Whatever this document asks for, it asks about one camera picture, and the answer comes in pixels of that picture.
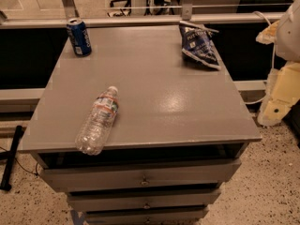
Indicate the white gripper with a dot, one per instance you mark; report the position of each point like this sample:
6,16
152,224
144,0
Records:
290,35

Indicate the blue chip bag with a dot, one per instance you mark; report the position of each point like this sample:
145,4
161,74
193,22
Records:
197,44

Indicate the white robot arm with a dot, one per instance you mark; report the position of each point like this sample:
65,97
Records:
287,44

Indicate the blue pepsi can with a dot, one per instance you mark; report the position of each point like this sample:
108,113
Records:
78,36

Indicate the grey metal railing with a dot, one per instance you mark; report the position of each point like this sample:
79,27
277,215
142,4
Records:
148,20

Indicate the grey drawer cabinet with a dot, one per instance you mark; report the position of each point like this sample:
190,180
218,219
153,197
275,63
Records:
169,109

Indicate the middle grey drawer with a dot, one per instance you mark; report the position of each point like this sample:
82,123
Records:
144,200

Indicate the grey drawer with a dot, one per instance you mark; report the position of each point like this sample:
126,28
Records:
145,217
141,175
144,200

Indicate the black office chair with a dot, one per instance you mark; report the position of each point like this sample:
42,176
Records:
119,8

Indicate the bottom grey drawer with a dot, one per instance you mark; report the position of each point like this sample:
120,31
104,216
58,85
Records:
145,217

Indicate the clear plastic water bottle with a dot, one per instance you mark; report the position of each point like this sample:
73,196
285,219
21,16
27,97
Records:
97,126

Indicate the top grey drawer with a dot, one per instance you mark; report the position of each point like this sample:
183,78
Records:
141,175

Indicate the black floor stand leg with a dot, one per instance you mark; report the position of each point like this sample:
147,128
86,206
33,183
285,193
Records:
9,157

